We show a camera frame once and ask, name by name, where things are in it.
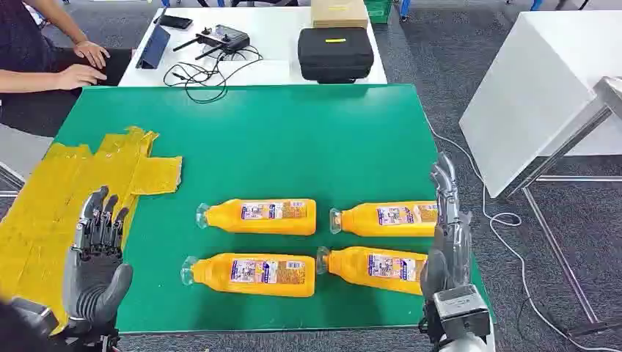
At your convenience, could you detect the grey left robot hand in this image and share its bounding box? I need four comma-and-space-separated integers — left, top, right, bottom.
62, 186, 134, 334

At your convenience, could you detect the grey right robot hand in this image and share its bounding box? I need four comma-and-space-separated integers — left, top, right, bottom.
420, 152, 475, 303

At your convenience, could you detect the orange drink bottle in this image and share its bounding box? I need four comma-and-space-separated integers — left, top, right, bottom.
180, 252, 317, 298
196, 198, 318, 237
316, 246, 429, 296
329, 200, 439, 238

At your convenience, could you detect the grey bench with steel leg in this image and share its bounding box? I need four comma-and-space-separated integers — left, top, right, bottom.
0, 123, 55, 198

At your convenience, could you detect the white side table top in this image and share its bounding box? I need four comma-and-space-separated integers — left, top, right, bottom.
458, 10, 622, 199

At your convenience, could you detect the green table mat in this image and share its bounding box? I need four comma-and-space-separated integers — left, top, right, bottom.
51, 83, 497, 335

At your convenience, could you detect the person's right hand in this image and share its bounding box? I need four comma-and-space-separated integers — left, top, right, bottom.
56, 63, 109, 92

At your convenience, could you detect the person's hand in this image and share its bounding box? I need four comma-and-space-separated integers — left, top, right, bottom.
73, 40, 111, 70
56, 63, 109, 92

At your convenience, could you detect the black carrying case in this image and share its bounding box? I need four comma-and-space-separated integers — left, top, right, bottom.
297, 26, 376, 85

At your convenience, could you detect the person's left hand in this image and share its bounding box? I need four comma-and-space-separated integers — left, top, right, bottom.
73, 40, 111, 70

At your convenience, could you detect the dark tablet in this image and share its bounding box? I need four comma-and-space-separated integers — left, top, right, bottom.
135, 24, 172, 70

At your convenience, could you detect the green crate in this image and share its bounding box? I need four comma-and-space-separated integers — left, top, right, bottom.
363, 0, 393, 25

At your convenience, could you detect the person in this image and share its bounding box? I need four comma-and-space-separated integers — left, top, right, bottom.
0, 0, 133, 139

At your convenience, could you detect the cardboard box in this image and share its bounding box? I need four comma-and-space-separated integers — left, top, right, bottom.
310, 0, 370, 29

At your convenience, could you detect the black phone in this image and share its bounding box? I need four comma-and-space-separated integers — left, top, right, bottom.
153, 14, 194, 31

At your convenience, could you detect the black remote controller with antennas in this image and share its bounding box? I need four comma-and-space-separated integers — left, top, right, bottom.
172, 24, 252, 62

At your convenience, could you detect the white floor cable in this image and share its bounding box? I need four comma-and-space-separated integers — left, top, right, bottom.
421, 112, 622, 352

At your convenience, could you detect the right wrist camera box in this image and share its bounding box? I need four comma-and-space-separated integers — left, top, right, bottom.
431, 285, 492, 340

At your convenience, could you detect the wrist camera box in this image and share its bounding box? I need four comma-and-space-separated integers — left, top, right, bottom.
431, 285, 492, 340
7, 296, 60, 339

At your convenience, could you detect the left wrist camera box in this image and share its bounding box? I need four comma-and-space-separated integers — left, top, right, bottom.
7, 296, 60, 339

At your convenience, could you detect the steel table frame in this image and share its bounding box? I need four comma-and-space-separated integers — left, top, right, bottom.
499, 76, 622, 337

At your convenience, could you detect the black cable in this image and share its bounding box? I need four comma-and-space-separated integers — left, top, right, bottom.
162, 44, 264, 105

